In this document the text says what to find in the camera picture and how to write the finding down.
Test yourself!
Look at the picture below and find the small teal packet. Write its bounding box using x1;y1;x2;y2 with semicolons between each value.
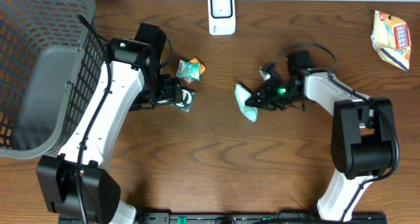
176;60;200;81

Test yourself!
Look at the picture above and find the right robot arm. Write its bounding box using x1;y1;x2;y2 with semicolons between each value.
244;50;400;223

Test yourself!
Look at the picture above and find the white barcode scanner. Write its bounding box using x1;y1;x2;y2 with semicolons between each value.
207;0;236;35

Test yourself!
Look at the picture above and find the yellow snack bag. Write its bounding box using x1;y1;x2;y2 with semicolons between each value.
371;11;411;72

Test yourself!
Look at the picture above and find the small orange box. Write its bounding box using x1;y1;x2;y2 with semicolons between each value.
185;57;205;84

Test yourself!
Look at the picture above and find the teal wet wipes pack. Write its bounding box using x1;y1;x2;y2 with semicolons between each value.
234;83;258;123

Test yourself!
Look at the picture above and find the grey plastic shopping basket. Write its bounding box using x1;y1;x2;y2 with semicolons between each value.
1;0;104;159

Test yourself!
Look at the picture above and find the dark green round-logo packet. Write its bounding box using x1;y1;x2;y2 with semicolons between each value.
171;87;196;112

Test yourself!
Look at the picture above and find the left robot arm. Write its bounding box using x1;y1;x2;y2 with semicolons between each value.
36;38;182;223

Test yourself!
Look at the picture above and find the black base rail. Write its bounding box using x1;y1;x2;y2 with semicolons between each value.
57;211;388;224

